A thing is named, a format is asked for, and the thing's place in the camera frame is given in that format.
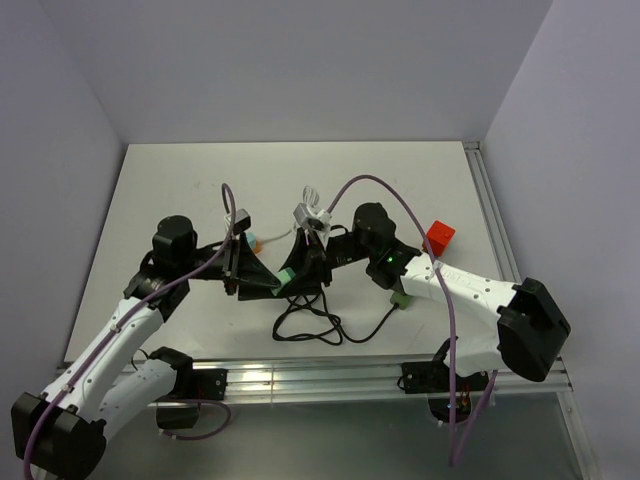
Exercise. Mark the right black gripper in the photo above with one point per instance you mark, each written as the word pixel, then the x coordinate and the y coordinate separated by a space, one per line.
pixel 306 261

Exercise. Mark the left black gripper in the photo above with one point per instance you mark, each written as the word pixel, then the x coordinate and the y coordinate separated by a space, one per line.
pixel 255 281

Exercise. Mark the green plug adapter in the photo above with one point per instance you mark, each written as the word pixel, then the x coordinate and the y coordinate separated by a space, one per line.
pixel 284 277

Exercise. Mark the light blue plug adapter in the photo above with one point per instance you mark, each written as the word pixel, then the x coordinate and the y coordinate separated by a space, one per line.
pixel 251 239

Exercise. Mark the red cube plug adapter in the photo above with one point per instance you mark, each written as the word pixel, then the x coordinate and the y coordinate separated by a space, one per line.
pixel 438 237

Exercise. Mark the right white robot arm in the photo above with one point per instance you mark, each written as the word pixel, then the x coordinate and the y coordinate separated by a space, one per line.
pixel 526 329

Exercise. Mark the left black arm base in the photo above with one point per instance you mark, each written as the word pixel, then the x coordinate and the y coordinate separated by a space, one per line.
pixel 202 395

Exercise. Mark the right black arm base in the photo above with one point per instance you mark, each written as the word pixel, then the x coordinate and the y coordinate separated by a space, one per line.
pixel 429 377

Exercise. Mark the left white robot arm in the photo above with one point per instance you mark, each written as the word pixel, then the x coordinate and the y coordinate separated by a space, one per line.
pixel 64 429

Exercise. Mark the green power strip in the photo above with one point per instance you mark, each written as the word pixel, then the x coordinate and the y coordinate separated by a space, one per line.
pixel 401 301

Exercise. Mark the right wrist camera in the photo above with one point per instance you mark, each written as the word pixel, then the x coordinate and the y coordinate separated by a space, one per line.
pixel 313 219

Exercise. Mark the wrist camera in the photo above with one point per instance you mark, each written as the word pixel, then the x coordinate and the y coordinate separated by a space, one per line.
pixel 313 219
pixel 238 222

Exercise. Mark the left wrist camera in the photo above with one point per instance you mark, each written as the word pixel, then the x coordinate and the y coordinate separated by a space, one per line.
pixel 238 222

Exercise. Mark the aluminium mounting rail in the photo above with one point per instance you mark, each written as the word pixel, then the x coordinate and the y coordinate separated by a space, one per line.
pixel 329 379

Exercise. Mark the aluminium side frame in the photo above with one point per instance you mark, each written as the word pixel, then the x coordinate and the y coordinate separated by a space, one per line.
pixel 584 464

